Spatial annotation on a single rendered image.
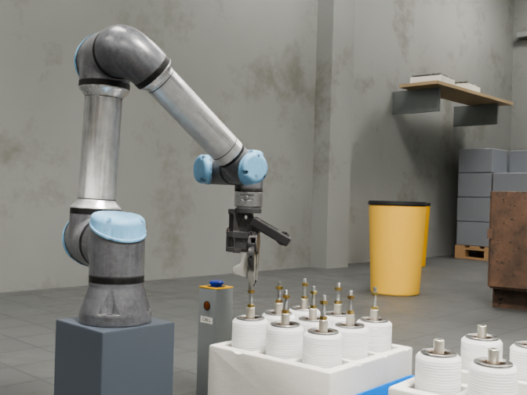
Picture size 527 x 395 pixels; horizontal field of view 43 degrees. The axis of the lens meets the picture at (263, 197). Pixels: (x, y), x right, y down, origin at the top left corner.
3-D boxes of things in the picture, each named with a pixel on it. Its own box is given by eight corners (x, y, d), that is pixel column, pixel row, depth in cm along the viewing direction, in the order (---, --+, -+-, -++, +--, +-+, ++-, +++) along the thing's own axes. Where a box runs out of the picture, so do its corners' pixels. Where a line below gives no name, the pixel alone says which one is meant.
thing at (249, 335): (258, 380, 184) (260, 314, 184) (271, 389, 175) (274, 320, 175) (225, 382, 181) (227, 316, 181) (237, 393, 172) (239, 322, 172)
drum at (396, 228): (403, 298, 397) (405, 201, 397) (354, 291, 422) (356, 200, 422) (435, 293, 423) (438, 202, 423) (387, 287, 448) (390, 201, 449)
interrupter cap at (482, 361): (505, 371, 130) (505, 368, 130) (467, 364, 135) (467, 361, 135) (518, 365, 136) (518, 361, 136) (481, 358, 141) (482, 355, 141)
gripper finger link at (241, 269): (232, 288, 177) (234, 253, 178) (254, 289, 176) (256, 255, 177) (230, 288, 174) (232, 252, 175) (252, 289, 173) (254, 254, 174)
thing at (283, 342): (259, 391, 174) (262, 321, 174) (296, 389, 176) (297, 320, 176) (269, 402, 165) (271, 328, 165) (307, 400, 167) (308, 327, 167)
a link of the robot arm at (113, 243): (99, 279, 135) (102, 211, 135) (77, 272, 146) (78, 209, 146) (154, 277, 142) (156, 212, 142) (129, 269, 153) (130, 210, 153)
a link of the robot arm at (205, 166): (213, 152, 163) (250, 154, 170) (190, 154, 173) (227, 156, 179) (212, 184, 163) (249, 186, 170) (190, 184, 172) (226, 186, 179)
